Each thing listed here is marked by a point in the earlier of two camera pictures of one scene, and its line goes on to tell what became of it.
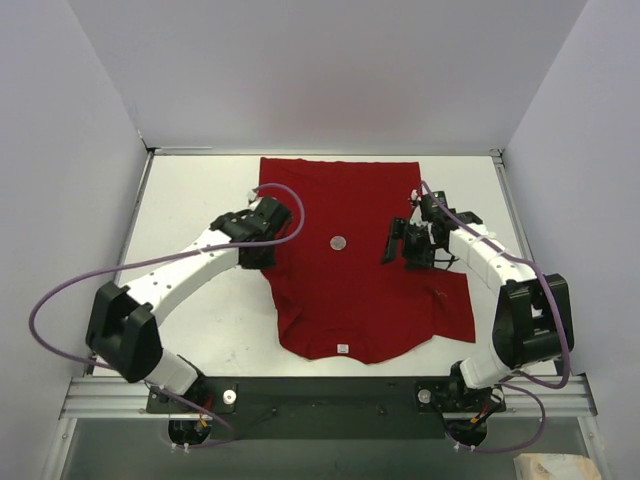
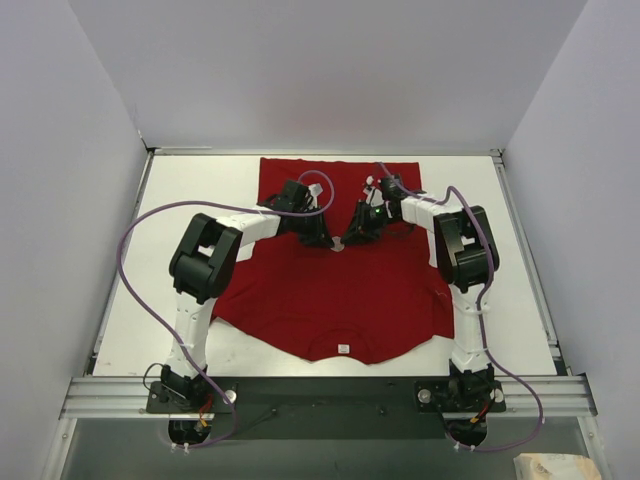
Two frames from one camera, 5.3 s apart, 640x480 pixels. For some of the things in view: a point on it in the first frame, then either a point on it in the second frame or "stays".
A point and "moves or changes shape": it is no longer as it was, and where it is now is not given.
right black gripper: [412, 240] -> [362, 225]
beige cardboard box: [555, 466] stays
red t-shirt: [337, 301] moves or changes shape
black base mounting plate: [330, 408] stays
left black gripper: [261, 254] -> [310, 226]
